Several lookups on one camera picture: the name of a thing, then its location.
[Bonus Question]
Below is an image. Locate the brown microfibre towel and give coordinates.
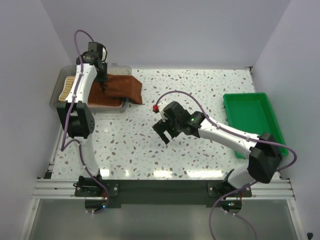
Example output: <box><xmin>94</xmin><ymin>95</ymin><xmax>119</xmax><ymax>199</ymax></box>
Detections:
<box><xmin>88</xmin><ymin>82</ymin><xmax>127</xmax><ymax>107</ymax></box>

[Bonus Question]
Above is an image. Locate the yellow white striped towel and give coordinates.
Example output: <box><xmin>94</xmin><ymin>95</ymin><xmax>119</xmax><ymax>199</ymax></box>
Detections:
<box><xmin>58</xmin><ymin>76</ymin><xmax>75</xmax><ymax>102</ymax></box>

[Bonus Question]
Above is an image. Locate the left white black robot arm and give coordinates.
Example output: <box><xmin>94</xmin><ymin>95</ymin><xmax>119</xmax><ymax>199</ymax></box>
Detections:
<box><xmin>56</xmin><ymin>41</ymin><xmax>108</xmax><ymax>198</ymax></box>

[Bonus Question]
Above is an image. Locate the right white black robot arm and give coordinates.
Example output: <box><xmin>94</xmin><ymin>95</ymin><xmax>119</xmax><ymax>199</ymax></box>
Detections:
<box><xmin>152</xmin><ymin>101</ymin><xmax>283</xmax><ymax>197</ymax></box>

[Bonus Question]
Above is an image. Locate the clear grey plastic bin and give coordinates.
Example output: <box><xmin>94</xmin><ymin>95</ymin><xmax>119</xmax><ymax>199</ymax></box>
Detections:
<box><xmin>49</xmin><ymin>63</ymin><xmax>132</xmax><ymax>114</ymax></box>

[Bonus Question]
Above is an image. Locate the green plastic tray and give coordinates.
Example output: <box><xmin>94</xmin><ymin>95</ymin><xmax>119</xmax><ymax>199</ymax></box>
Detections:
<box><xmin>223</xmin><ymin>92</ymin><xmax>286</xmax><ymax>145</ymax></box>

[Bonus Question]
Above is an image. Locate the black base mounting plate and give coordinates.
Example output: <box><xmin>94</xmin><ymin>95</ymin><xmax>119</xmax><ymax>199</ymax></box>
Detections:
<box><xmin>74</xmin><ymin>179</ymin><xmax>253</xmax><ymax>209</ymax></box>

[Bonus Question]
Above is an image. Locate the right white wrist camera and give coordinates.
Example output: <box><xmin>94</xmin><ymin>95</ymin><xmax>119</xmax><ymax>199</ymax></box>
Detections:
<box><xmin>152</xmin><ymin>101</ymin><xmax>168</xmax><ymax>122</ymax></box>

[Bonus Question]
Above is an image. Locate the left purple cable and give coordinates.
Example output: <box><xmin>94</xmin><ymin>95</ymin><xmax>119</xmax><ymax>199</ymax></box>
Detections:
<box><xmin>59</xmin><ymin>29</ymin><xmax>110</xmax><ymax>215</ymax></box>

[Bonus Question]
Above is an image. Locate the purple cable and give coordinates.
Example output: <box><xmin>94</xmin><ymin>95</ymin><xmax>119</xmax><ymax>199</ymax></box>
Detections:
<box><xmin>152</xmin><ymin>90</ymin><xmax>298</xmax><ymax>240</ymax></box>
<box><xmin>59</xmin><ymin>29</ymin><xmax>110</xmax><ymax>215</ymax></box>

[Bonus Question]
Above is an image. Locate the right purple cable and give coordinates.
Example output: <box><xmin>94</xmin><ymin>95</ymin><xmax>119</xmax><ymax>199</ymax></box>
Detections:
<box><xmin>152</xmin><ymin>90</ymin><xmax>298</xmax><ymax>240</ymax></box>

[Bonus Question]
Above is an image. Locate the aluminium rail frame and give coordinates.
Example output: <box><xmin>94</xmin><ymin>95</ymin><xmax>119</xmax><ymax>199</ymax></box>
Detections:
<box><xmin>25</xmin><ymin>161</ymin><xmax>296</xmax><ymax>240</ymax></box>

